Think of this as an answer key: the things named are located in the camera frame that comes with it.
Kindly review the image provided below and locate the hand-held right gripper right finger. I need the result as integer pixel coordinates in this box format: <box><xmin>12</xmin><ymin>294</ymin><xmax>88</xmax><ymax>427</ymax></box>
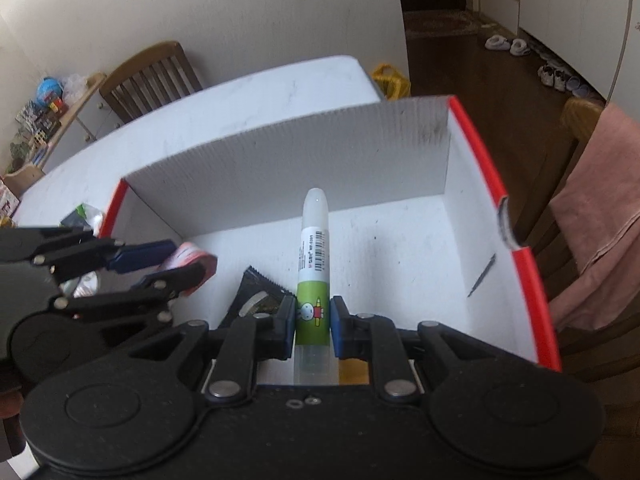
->
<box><xmin>331</xmin><ymin>296</ymin><xmax>501</xmax><ymax>405</ymax></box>

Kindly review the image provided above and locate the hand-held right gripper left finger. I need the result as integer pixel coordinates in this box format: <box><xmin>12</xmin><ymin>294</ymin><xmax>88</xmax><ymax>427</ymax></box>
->
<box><xmin>127</xmin><ymin>296</ymin><xmax>297</xmax><ymax>406</ymax></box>

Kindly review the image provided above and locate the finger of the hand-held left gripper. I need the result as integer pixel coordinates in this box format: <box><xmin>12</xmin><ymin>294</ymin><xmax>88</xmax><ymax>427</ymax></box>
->
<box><xmin>0</xmin><ymin>226</ymin><xmax>176</xmax><ymax>281</ymax></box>
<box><xmin>52</xmin><ymin>263</ymin><xmax>208</xmax><ymax>323</ymax></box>

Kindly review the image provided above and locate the pink snack packet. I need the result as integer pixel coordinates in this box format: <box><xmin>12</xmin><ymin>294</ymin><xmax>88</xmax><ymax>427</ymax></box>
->
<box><xmin>159</xmin><ymin>241</ymin><xmax>219</xmax><ymax>297</ymax></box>

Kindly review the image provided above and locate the green and white glue stick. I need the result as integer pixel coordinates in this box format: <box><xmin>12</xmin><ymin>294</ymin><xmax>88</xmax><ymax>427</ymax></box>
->
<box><xmin>292</xmin><ymin>187</ymin><xmax>341</xmax><ymax>386</ymax></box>

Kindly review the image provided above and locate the red and white cardboard box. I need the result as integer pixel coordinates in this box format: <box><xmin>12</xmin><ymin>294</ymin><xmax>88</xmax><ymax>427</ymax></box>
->
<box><xmin>97</xmin><ymin>95</ymin><xmax>563</xmax><ymax>386</ymax></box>

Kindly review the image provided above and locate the dark snack packet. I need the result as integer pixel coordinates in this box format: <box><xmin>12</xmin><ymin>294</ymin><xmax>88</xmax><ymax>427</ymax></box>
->
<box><xmin>227</xmin><ymin>266</ymin><xmax>294</xmax><ymax>327</ymax></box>

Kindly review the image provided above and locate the crumpled printed plastic bag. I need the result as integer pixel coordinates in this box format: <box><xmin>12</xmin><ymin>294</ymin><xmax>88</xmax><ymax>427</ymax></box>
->
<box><xmin>59</xmin><ymin>202</ymin><xmax>107</xmax><ymax>302</ymax></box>

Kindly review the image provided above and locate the light wooden sideboard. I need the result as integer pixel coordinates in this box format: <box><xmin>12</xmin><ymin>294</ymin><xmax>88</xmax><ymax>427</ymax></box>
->
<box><xmin>0</xmin><ymin>72</ymin><xmax>124</xmax><ymax>197</ymax></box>

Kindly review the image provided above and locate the brown wooden slatted chair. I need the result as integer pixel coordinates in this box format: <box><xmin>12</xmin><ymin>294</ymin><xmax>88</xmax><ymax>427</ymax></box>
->
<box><xmin>98</xmin><ymin>41</ymin><xmax>204</xmax><ymax>124</ymax></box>

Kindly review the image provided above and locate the clear plastic bag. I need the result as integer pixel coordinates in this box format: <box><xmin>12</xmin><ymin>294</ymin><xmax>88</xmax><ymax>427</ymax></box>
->
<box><xmin>62</xmin><ymin>73</ymin><xmax>94</xmax><ymax>102</ymax></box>

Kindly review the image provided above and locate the blue globe ball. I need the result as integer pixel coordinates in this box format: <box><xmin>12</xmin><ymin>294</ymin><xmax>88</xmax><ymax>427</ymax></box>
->
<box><xmin>36</xmin><ymin>77</ymin><xmax>64</xmax><ymax>104</ymax></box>

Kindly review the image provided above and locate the pink towel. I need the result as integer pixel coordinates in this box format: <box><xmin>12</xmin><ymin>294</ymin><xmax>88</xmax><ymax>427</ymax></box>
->
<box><xmin>549</xmin><ymin>102</ymin><xmax>640</xmax><ymax>332</ymax></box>

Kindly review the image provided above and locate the wooden chair with towel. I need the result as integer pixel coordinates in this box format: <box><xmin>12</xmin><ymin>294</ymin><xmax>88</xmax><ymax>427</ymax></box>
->
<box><xmin>514</xmin><ymin>97</ymin><xmax>640</xmax><ymax>383</ymax></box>

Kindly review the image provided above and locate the patterned door rug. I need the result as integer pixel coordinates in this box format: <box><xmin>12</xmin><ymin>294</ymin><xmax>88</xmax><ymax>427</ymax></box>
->
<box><xmin>402</xmin><ymin>10</ymin><xmax>482</xmax><ymax>39</ymax></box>

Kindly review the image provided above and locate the row of shoes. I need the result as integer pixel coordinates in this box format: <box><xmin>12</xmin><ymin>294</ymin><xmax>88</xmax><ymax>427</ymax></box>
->
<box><xmin>537</xmin><ymin>60</ymin><xmax>603</xmax><ymax>100</ymax></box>

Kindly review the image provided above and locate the white cabinet with black handles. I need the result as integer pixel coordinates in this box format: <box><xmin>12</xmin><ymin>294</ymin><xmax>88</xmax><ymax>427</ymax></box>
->
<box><xmin>517</xmin><ymin>0</ymin><xmax>640</xmax><ymax>105</ymax></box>

